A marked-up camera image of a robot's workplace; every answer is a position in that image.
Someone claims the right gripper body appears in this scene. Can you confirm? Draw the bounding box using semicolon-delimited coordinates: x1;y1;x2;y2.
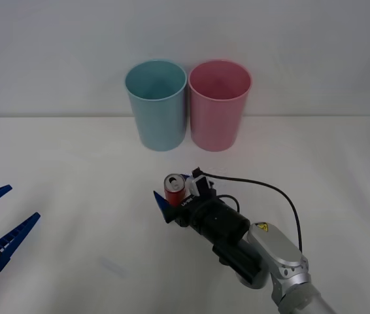
171;192;220;230

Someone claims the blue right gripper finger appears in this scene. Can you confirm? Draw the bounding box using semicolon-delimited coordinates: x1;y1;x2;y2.
153;191;180;225

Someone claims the red drink can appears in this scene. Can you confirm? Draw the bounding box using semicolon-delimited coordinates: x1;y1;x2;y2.
163;173;186;207

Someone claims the pale blue plastic bin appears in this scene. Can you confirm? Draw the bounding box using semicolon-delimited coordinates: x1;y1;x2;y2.
124;58;188;152

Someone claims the pink plastic bin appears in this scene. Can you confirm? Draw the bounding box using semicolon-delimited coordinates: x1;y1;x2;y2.
187;59;253;152

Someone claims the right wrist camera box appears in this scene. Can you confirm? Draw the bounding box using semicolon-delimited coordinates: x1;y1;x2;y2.
184;167;217;199

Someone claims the black camera cable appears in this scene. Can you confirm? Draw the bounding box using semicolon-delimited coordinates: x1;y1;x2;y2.
200;169;304;253

